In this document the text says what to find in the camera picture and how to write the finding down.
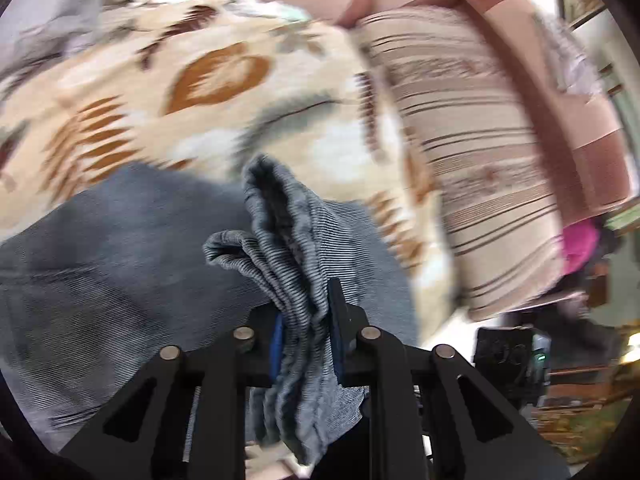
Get grey denim pants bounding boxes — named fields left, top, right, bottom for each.
left=0, top=154, right=418, bottom=468

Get leaf print blanket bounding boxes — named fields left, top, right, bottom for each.
left=0, top=0, right=461, bottom=341

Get striped floral pillow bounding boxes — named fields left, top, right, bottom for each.
left=357, top=7, right=568, bottom=321

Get pink cloth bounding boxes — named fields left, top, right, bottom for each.
left=562, top=220, right=599, bottom=276

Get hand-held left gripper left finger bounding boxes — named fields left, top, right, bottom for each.
left=62, top=310, right=287, bottom=480

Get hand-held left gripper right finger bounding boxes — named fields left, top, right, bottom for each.
left=327, top=277, right=571, bottom=480

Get grey quilted pillow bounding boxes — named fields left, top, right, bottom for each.
left=0, top=0, right=121, bottom=86

